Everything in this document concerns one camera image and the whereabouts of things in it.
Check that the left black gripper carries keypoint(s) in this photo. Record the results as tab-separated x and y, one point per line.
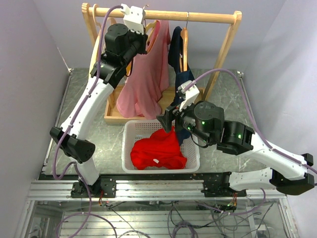
143	38

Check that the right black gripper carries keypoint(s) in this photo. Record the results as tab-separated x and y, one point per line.
167	118

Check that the yellow wooden hanger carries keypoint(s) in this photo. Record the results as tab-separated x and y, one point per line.
149	30

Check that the red t shirt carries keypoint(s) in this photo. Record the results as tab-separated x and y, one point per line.
161	149

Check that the light wooden hanger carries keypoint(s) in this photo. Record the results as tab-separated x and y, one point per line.
96	44

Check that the pink t shirt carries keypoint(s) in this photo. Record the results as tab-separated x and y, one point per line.
149	78

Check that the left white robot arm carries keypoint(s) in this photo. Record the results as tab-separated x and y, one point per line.
116	49

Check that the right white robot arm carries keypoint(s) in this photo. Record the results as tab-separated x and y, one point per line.
285	172

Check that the navy blue t shirt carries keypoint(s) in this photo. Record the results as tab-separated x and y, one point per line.
175	61

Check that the brown wooden hanger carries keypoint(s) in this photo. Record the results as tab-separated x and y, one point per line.
184	54

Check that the wooden clothes rack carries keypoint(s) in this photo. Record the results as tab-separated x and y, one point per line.
112	116

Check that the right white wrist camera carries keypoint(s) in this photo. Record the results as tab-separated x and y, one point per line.
189	92

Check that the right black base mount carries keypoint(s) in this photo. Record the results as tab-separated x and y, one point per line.
217	185

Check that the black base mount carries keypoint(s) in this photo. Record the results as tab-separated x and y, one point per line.
104	187
217	185

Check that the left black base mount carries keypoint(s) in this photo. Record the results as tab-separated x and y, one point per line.
104	187

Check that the aluminium rail frame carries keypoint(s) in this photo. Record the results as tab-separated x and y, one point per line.
171	187

